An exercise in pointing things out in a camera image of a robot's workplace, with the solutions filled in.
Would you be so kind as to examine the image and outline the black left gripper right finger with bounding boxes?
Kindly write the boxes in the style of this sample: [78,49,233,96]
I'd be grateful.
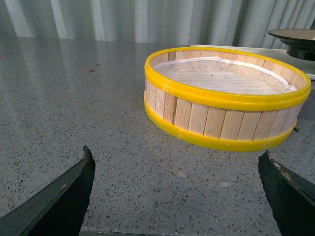
[258,151,315,236]

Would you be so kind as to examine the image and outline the tan plate with black rim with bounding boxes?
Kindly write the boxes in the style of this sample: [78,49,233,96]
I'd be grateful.
[268,29,315,61]

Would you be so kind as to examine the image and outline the white steamer liner cloth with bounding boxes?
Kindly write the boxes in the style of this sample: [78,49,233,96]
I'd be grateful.
[153,57,297,95]

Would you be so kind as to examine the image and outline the white rectangular tray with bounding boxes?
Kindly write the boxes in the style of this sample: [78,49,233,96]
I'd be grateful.
[191,44,315,81]

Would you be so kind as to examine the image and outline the wooden steamer with yellow rims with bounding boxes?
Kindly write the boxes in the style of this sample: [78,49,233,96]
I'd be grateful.
[144,47,311,152]

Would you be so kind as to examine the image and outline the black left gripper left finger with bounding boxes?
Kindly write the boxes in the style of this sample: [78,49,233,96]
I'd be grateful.
[0,146,95,236]

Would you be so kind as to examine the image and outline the grey pleated curtain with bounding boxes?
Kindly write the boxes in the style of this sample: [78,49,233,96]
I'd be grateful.
[0,0,315,49]

